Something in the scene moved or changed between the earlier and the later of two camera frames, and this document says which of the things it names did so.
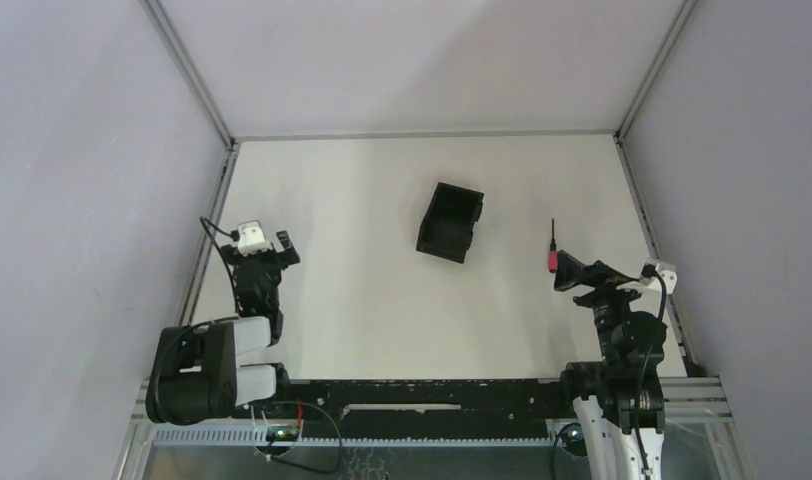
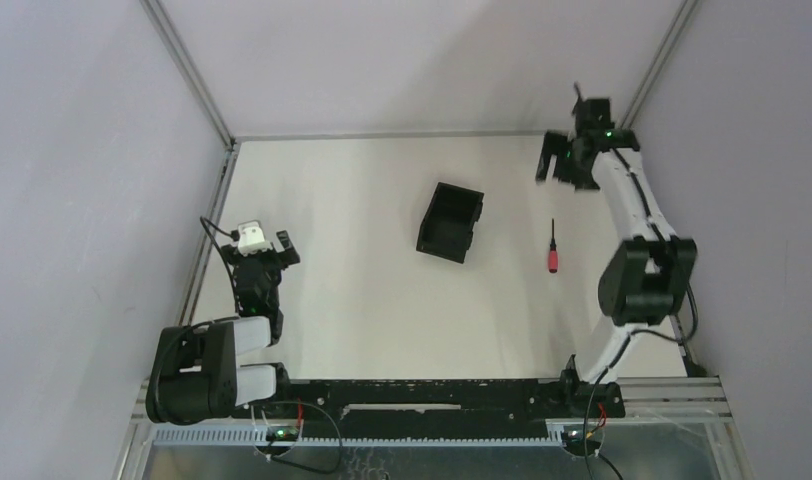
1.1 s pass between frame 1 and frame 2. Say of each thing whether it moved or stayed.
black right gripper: moved
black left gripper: stayed
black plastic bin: stayed
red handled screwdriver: stayed
